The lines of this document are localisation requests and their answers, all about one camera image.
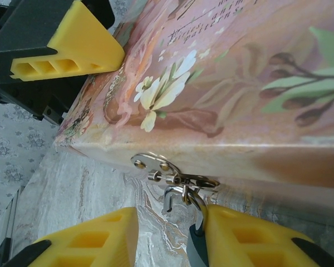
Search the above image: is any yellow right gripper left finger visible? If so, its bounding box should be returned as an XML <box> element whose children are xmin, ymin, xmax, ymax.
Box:
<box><xmin>0</xmin><ymin>207</ymin><xmax>140</xmax><ymax>267</ymax></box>

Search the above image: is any aluminium side rail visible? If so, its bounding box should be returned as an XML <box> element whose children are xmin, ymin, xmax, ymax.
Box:
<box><xmin>0</xmin><ymin>186</ymin><xmax>26</xmax><ymax>251</ymax></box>

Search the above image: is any pink floral book-shaped box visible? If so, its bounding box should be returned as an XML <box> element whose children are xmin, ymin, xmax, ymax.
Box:
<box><xmin>54</xmin><ymin>0</ymin><xmax>334</xmax><ymax>192</ymax></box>

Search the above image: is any silver box hasp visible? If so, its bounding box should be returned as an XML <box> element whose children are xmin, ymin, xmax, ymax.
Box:
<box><xmin>130</xmin><ymin>152</ymin><xmax>220</xmax><ymax>205</ymax></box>

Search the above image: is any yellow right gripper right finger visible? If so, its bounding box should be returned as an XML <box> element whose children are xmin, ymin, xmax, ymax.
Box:
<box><xmin>204</xmin><ymin>204</ymin><xmax>334</xmax><ymax>267</ymax></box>

